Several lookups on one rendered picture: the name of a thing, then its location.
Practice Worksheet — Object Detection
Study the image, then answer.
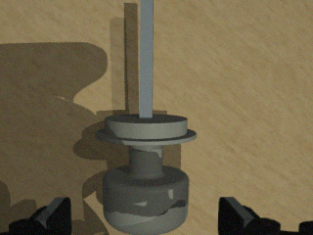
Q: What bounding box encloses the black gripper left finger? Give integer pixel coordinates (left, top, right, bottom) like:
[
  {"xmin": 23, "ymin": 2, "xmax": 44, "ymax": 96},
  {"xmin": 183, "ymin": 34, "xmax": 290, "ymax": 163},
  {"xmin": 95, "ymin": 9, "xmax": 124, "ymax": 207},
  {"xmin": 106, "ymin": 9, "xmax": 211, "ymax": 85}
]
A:
[{"xmin": 0, "ymin": 197, "xmax": 71, "ymax": 235}]

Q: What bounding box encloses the grey door knob with square spindle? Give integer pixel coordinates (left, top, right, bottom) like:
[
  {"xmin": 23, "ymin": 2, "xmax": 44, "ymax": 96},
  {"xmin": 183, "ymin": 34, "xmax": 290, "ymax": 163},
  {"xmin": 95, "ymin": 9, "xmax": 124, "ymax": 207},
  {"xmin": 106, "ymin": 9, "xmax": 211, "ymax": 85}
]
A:
[{"xmin": 95, "ymin": 0, "xmax": 197, "ymax": 235}]

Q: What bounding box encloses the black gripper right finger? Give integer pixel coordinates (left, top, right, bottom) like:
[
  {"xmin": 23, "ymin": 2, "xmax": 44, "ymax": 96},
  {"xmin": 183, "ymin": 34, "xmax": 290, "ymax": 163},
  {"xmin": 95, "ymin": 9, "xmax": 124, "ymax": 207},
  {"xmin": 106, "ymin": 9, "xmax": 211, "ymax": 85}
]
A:
[{"xmin": 218, "ymin": 197, "xmax": 313, "ymax": 235}]

